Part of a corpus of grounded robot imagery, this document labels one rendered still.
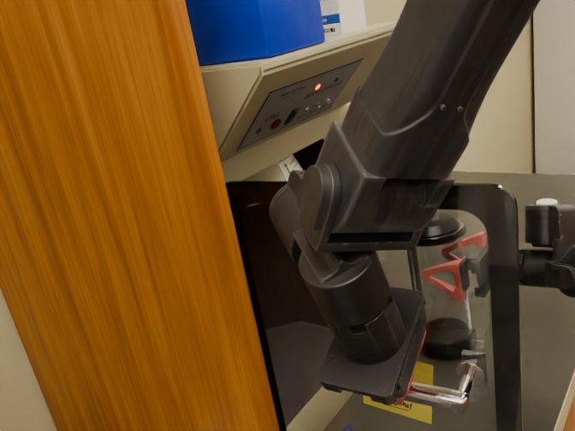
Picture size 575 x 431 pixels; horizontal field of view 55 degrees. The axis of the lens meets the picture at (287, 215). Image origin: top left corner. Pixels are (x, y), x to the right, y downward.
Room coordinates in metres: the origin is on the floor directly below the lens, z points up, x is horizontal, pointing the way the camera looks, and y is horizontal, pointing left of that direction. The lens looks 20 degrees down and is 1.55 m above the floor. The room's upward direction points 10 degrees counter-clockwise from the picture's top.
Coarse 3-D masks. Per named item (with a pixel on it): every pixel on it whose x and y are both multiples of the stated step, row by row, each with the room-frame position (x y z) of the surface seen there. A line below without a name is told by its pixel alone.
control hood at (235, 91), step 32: (352, 32) 0.69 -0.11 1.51; (384, 32) 0.70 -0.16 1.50; (224, 64) 0.56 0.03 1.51; (256, 64) 0.52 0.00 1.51; (288, 64) 0.55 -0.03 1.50; (320, 64) 0.60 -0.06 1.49; (224, 96) 0.54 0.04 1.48; (256, 96) 0.53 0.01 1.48; (352, 96) 0.78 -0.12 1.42; (224, 128) 0.55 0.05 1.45; (288, 128) 0.67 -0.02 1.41
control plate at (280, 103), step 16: (352, 64) 0.68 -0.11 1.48; (304, 80) 0.60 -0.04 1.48; (320, 80) 0.63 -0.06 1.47; (272, 96) 0.56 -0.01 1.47; (288, 96) 0.59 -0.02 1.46; (304, 96) 0.63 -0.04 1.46; (320, 96) 0.67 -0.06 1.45; (336, 96) 0.72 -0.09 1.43; (272, 112) 0.59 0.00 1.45; (288, 112) 0.63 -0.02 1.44; (304, 112) 0.67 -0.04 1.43; (320, 112) 0.72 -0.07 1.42; (256, 128) 0.59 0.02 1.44; (240, 144) 0.58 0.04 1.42
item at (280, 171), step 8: (288, 160) 0.75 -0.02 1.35; (296, 160) 0.78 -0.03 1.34; (264, 168) 0.72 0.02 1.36; (272, 168) 0.73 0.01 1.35; (280, 168) 0.73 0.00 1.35; (288, 168) 0.74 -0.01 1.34; (296, 168) 0.76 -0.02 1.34; (256, 176) 0.71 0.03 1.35; (264, 176) 0.72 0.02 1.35; (272, 176) 0.72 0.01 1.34; (280, 176) 0.73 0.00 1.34; (288, 176) 0.73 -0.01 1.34
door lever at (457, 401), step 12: (456, 372) 0.44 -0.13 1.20; (468, 372) 0.43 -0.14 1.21; (480, 372) 0.43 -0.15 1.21; (420, 384) 0.42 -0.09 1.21; (468, 384) 0.41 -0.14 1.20; (408, 396) 0.42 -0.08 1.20; (420, 396) 0.41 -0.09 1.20; (432, 396) 0.40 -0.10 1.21; (444, 396) 0.40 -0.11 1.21; (456, 396) 0.40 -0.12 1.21; (468, 396) 0.40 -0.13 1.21; (444, 408) 0.40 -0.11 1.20; (456, 408) 0.39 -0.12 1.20
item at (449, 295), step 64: (256, 192) 0.55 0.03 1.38; (448, 192) 0.44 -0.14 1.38; (256, 256) 0.56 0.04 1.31; (384, 256) 0.47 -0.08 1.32; (448, 256) 0.44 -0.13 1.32; (512, 256) 0.41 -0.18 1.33; (320, 320) 0.52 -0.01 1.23; (448, 320) 0.44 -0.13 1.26; (512, 320) 0.41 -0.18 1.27; (320, 384) 0.53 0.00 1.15; (448, 384) 0.45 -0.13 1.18; (512, 384) 0.41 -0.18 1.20
